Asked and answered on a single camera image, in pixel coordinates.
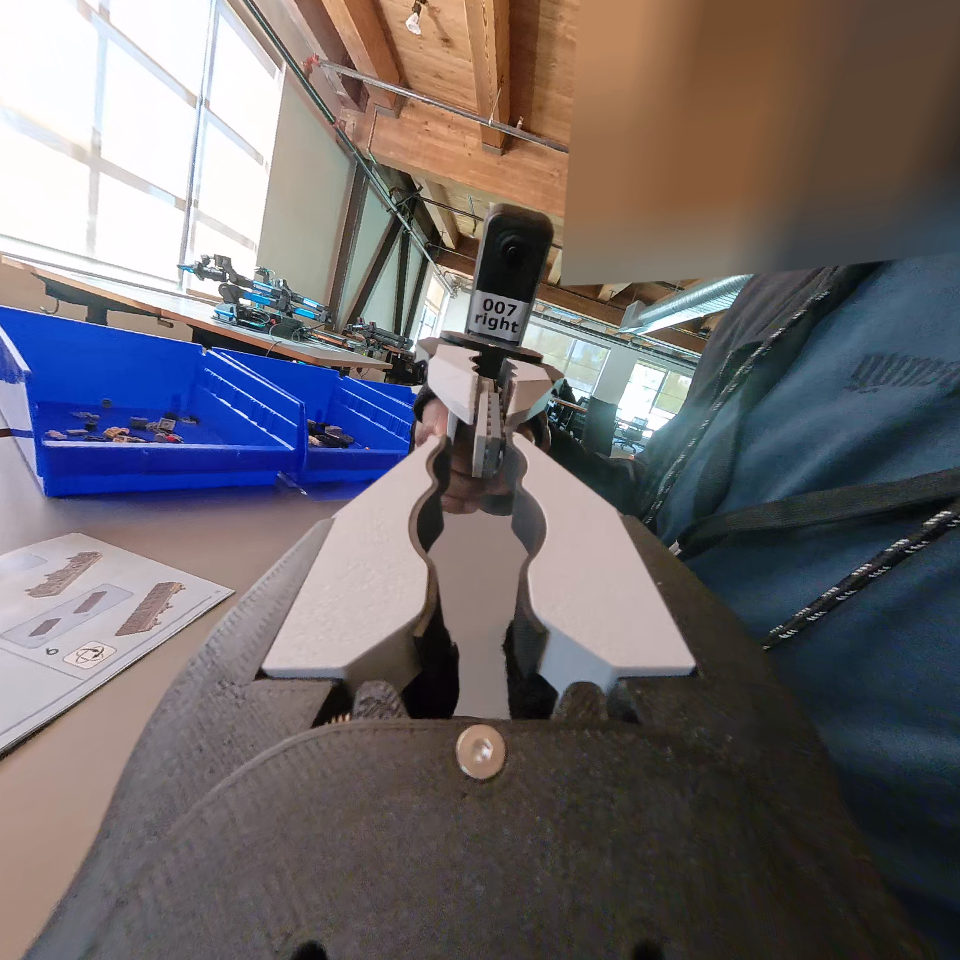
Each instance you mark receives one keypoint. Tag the grey toy brick plate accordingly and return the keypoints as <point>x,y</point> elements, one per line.
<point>491,450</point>

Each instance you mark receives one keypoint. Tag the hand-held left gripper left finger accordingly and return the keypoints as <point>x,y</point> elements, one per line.
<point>345,592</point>

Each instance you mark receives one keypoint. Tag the pile of small toy bricks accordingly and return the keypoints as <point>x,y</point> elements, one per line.
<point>120,433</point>
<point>330,436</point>

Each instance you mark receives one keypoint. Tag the track spotlight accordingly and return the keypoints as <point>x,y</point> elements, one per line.
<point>416,16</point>

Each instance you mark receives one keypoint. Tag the wooden background desk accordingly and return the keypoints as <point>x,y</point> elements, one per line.
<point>150,304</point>

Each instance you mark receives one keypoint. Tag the person's right forearm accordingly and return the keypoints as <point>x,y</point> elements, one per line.
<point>592,472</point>

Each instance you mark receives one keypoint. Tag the large window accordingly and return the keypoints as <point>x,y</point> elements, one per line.
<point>112,112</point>

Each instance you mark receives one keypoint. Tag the grey desk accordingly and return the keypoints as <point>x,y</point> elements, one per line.
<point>187,525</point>

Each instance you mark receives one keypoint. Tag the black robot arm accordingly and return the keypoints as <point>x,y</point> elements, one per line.
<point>379,337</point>

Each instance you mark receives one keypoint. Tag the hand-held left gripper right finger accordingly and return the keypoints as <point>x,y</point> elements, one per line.
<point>607,592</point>

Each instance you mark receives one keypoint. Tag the person's right hand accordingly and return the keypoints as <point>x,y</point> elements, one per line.
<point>472,499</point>

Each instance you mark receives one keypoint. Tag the building instruction booklet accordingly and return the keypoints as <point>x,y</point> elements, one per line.
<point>97,637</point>

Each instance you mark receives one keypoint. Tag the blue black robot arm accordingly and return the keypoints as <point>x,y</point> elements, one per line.
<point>296,304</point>
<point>225,281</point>

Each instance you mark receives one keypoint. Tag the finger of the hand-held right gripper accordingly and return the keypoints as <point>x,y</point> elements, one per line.
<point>536,386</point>
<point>457,382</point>

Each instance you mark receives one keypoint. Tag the blue plastic bin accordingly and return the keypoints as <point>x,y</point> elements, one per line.
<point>345,469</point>
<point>172,469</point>

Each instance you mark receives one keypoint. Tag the silver air duct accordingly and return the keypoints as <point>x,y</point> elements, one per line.
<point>675,304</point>

